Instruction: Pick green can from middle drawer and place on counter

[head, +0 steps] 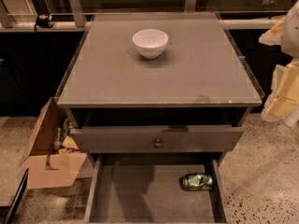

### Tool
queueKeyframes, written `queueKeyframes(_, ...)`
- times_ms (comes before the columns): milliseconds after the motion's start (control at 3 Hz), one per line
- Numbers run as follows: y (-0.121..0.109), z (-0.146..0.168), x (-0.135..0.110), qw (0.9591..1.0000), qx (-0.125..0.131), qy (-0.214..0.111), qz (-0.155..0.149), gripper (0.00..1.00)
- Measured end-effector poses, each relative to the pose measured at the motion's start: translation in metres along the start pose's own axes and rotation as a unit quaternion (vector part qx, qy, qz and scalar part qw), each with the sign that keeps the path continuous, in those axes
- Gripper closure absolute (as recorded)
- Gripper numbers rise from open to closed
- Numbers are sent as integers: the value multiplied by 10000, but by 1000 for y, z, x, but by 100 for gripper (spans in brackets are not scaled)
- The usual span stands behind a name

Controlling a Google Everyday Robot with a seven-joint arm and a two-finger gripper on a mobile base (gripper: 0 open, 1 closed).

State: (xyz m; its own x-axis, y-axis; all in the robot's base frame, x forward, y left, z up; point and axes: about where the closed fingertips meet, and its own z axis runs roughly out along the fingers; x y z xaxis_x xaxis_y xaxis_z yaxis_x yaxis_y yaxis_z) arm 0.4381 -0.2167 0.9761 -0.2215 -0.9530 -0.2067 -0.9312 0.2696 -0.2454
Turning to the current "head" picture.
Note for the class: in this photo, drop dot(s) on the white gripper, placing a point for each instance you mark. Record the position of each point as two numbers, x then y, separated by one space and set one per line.
291 34

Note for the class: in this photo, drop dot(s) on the green soda can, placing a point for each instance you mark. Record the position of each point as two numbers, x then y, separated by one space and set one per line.
197 182

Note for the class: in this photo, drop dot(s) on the grey drawer cabinet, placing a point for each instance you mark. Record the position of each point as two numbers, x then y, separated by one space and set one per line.
200 79

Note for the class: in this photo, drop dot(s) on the round brass drawer knob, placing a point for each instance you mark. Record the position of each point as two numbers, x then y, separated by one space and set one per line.
158 143

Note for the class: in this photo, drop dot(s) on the top grey drawer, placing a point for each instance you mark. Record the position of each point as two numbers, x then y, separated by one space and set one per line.
141 139

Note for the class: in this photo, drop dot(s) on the open middle grey drawer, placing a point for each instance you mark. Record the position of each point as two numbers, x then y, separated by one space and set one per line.
146 189

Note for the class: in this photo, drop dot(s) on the metal railing shelf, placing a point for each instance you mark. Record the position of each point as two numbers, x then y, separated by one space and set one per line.
235 14

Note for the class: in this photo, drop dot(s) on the white ceramic bowl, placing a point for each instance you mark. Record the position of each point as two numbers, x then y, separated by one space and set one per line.
150 43

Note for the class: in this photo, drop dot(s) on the snack items in box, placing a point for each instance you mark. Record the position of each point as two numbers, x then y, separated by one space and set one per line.
63 141

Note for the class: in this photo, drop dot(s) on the small black gold object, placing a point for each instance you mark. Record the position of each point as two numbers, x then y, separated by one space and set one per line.
44 21

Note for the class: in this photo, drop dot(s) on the brown cardboard box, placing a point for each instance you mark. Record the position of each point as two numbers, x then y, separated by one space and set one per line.
48 168

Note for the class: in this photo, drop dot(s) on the black flat panel edge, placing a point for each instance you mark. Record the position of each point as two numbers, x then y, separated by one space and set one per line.
16 199

